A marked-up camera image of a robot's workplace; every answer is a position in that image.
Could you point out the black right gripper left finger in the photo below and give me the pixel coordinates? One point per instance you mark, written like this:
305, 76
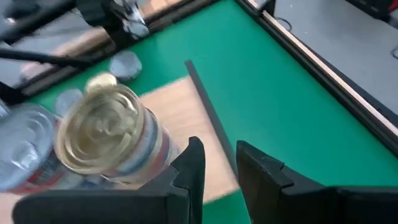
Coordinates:
124, 205

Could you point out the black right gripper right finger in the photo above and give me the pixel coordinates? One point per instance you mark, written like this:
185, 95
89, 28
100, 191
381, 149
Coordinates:
295, 202

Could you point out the silver-lid seafood can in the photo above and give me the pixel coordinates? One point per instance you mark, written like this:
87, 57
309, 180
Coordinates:
46, 180
23, 146

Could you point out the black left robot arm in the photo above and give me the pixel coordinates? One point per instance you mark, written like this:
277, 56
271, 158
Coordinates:
96, 12

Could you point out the wooden shelf board black edges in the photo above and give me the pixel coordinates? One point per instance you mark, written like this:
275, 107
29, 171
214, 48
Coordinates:
183, 112

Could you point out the green table mat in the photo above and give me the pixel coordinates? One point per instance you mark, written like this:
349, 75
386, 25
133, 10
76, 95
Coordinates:
264, 93

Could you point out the black metal table frame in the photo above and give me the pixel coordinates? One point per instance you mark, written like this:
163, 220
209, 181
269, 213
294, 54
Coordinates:
311, 64

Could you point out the black frame clip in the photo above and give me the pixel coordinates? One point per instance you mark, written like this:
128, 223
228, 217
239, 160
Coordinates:
267, 6

